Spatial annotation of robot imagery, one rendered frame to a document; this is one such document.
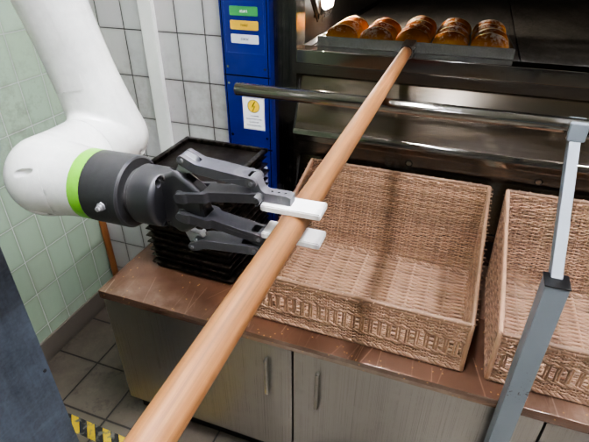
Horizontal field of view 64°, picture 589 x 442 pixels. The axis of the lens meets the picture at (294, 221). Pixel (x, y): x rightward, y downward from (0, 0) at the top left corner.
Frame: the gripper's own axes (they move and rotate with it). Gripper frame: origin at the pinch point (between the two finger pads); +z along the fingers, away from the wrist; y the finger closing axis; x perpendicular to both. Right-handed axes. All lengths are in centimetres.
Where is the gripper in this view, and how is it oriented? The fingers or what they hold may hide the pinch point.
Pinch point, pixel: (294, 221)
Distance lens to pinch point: 53.5
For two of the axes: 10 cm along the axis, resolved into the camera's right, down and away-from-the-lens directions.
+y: 0.0, 8.5, 5.3
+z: 9.4, 1.8, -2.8
